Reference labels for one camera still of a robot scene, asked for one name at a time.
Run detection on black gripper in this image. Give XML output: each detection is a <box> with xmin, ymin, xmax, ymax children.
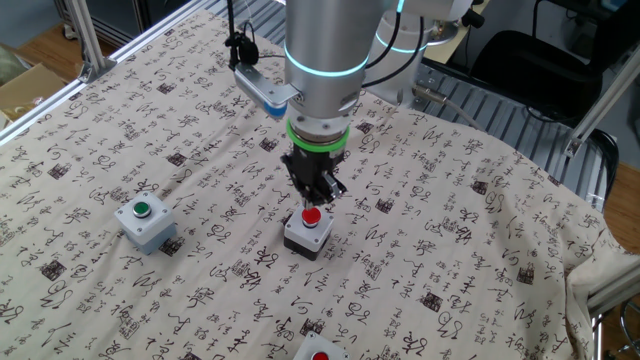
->
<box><xmin>280</xmin><ymin>148</ymin><xmax>348</xmax><ymax>207</ymax></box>

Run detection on red mushroom button black-base box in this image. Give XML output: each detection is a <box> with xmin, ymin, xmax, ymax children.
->
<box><xmin>283</xmin><ymin>204</ymin><xmax>335</xmax><ymax>262</ymax></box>

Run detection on green button white box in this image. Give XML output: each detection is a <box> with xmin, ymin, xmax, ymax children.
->
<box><xmin>113</xmin><ymin>191</ymin><xmax>178</xmax><ymax>256</ymax></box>

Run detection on beige calligraphy print tablecloth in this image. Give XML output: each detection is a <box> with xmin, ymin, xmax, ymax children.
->
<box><xmin>0</xmin><ymin>7</ymin><xmax>640</xmax><ymax>360</ymax></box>

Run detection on red button grey-base box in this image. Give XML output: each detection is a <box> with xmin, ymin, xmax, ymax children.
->
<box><xmin>292</xmin><ymin>330</ymin><xmax>352</xmax><ymax>360</ymax></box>

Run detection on beige desk board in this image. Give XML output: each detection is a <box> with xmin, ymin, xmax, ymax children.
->
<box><xmin>424</xmin><ymin>0</ymin><xmax>494</xmax><ymax>66</ymax></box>

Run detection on black webcam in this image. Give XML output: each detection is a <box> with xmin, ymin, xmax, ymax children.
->
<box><xmin>459</xmin><ymin>7</ymin><xmax>486</xmax><ymax>30</ymax></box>

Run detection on black office chair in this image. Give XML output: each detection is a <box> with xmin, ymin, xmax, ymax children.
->
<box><xmin>469</xmin><ymin>29</ymin><xmax>606</xmax><ymax>124</ymax></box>

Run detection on dark equipment rack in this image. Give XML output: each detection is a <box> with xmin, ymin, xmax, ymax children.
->
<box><xmin>54</xmin><ymin>0</ymin><xmax>196</xmax><ymax>49</ymax></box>

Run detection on brown cardboard box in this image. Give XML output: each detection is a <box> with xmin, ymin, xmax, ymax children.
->
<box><xmin>0</xmin><ymin>62</ymin><xmax>69</xmax><ymax>121</ymax></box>

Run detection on olive green bag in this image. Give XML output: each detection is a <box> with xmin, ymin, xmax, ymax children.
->
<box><xmin>0</xmin><ymin>44</ymin><xmax>31</xmax><ymax>86</ymax></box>

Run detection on green flange adapter ring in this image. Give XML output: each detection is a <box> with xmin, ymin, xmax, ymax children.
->
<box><xmin>285</xmin><ymin>119</ymin><xmax>351</xmax><ymax>155</ymax></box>

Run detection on silver wrist camera blue end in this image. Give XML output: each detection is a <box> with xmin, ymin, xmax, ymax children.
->
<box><xmin>233</xmin><ymin>62</ymin><xmax>301</xmax><ymax>120</ymax></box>

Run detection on grey cable metal connector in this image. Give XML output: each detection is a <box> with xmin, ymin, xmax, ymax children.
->
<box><xmin>410</xmin><ymin>83</ymin><xmax>484</xmax><ymax>132</ymax></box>

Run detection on black camera cable plug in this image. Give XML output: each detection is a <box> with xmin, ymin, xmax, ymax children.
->
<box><xmin>223</xmin><ymin>0</ymin><xmax>261</xmax><ymax>69</ymax></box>

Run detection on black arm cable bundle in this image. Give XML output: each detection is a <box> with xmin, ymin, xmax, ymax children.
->
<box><xmin>359</xmin><ymin>0</ymin><xmax>426</xmax><ymax>91</ymax></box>

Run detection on aluminium table edge rail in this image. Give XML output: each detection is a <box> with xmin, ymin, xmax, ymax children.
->
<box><xmin>0</xmin><ymin>0</ymin><xmax>199</xmax><ymax>146</ymax></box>
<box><xmin>587</xmin><ymin>267</ymin><xmax>640</xmax><ymax>360</ymax></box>

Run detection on black cable loop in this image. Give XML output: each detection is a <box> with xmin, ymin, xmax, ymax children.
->
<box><xmin>574</xmin><ymin>127</ymin><xmax>621</xmax><ymax>204</ymax></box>

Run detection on chrome stool ring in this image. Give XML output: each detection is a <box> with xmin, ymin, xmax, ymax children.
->
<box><xmin>617</xmin><ymin>297</ymin><xmax>640</xmax><ymax>354</ymax></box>

